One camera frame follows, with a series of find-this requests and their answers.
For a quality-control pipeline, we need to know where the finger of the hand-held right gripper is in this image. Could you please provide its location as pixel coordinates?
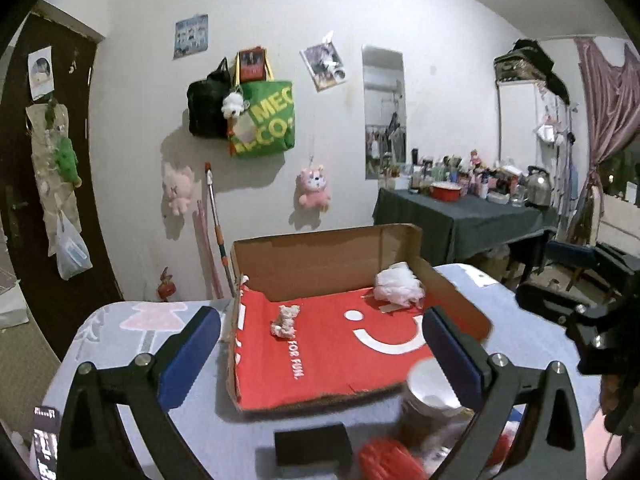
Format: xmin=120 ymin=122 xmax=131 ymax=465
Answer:
xmin=516 ymin=282 xmax=596 ymax=323

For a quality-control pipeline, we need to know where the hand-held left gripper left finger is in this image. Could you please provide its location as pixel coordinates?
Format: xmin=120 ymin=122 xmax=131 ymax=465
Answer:
xmin=59 ymin=305 xmax=222 ymax=480

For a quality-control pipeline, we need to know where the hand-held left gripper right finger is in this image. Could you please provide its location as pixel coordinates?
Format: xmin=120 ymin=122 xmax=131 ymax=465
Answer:
xmin=422 ymin=306 xmax=586 ymax=480

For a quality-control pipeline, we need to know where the red foam net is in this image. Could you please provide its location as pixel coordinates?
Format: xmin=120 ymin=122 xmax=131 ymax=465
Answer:
xmin=357 ymin=437 xmax=428 ymax=480

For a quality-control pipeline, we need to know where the cardboard box with red bottom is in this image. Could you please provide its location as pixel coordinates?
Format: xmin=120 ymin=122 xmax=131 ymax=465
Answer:
xmin=226 ymin=223 xmax=493 ymax=413

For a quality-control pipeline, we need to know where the white paper cup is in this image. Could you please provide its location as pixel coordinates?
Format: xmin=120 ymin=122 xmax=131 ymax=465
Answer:
xmin=400 ymin=358 xmax=476 ymax=448

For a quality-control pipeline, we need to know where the blue chair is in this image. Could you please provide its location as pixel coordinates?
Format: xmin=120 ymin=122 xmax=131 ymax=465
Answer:
xmin=545 ymin=240 xmax=603 ymax=291

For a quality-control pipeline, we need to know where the red floor ornament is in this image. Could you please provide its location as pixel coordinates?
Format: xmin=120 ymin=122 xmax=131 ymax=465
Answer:
xmin=156 ymin=267 xmax=178 ymax=301

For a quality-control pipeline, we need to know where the white mesh foam net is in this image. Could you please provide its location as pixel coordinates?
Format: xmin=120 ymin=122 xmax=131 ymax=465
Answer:
xmin=375 ymin=261 xmax=426 ymax=308

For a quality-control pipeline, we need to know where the grey crocheted piece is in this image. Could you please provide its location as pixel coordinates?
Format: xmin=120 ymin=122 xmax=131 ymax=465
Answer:
xmin=270 ymin=304 xmax=302 ymax=338

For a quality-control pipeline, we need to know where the pink stick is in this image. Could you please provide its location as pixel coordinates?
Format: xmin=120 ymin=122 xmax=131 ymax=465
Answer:
xmin=192 ymin=200 xmax=224 ymax=300

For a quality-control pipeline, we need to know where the metal kettle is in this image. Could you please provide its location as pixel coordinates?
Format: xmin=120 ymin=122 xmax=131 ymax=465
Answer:
xmin=520 ymin=166 xmax=553 ymax=207

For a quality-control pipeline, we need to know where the table with dark green cloth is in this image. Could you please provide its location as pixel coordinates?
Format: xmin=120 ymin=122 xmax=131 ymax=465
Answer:
xmin=372 ymin=187 xmax=558 ymax=266

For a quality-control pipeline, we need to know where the red bowl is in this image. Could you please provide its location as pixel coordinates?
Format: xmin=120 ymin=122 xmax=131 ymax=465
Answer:
xmin=430 ymin=182 xmax=463 ymax=202

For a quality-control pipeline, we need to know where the black rectangular box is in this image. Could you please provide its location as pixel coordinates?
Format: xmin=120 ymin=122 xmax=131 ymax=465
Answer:
xmin=274 ymin=422 xmax=353 ymax=471

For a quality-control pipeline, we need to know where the white plastic bag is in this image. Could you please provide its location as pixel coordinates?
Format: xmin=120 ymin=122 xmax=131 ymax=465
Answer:
xmin=54 ymin=210 xmax=94 ymax=281

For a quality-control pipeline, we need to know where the pale pink plush toy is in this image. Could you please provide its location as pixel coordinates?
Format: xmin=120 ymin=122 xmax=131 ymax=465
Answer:
xmin=162 ymin=162 xmax=195 ymax=218

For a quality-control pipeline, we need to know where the black printed packet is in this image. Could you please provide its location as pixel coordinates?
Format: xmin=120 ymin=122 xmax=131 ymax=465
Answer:
xmin=32 ymin=406 xmax=61 ymax=480

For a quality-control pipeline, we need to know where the white hanging bag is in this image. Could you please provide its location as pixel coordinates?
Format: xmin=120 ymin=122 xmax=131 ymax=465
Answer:
xmin=535 ymin=115 xmax=558 ymax=143

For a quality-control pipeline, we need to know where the white fabric wardrobe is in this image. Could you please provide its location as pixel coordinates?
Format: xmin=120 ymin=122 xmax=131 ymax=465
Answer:
xmin=495 ymin=80 xmax=571 ymax=201

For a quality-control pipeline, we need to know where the pink curtain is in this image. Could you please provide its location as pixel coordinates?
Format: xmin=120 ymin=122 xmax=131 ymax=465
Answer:
xmin=572 ymin=35 xmax=640 ymax=241

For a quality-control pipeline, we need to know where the pink plush bear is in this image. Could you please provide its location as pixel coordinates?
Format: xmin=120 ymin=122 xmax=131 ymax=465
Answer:
xmin=296 ymin=165 xmax=332 ymax=212

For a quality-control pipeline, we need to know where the beige hanging organizer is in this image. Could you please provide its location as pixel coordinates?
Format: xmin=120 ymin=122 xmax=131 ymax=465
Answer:
xmin=25 ymin=102 xmax=83 ymax=256

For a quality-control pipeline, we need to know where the green plush toy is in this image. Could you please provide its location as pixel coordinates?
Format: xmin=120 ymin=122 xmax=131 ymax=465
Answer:
xmin=52 ymin=137 xmax=81 ymax=186

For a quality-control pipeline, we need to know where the dark patterned suitcase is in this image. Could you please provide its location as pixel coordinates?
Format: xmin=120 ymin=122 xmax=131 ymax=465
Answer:
xmin=494 ymin=39 xmax=556 ymax=83

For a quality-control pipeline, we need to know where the green tote bag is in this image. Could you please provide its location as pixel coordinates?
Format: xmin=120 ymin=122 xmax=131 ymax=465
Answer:
xmin=227 ymin=50 xmax=297 ymax=159

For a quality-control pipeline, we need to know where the black bag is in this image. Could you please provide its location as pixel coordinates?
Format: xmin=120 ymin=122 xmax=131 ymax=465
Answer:
xmin=186 ymin=57 xmax=233 ymax=138

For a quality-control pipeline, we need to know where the white plush dog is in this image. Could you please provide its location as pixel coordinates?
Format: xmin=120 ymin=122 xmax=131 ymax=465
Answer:
xmin=221 ymin=87 xmax=247 ymax=121

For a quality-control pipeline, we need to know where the dark brown door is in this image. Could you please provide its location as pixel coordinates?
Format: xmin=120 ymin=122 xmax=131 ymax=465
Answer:
xmin=0 ymin=10 xmax=123 ymax=361

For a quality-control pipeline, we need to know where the red photo card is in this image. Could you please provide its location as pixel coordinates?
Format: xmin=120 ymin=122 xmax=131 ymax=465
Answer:
xmin=236 ymin=47 xmax=267 ymax=82

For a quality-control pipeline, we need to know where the tilted photo poster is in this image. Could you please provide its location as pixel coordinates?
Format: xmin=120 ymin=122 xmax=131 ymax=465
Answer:
xmin=300 ymin=32 xmax=348 ymax=92

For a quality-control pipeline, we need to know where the paper picture on door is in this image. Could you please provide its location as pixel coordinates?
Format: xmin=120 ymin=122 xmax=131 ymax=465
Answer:
xmin=27 ymin=46 xmax=55 ymax=101

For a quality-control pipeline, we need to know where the mop with orange handle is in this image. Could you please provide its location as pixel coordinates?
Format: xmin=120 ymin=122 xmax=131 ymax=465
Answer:
xmin=204 ymin=161 xmax=237 ymax=297

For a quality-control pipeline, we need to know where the wall mirror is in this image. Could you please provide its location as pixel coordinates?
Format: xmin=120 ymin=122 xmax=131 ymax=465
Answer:
xmin=361 ymin=45 xmax=407 ymax=181

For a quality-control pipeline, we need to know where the blue wall poster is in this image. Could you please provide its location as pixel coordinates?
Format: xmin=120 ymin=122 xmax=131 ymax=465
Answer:
xmin=173 ymin=14 xmax=209 ymax=60

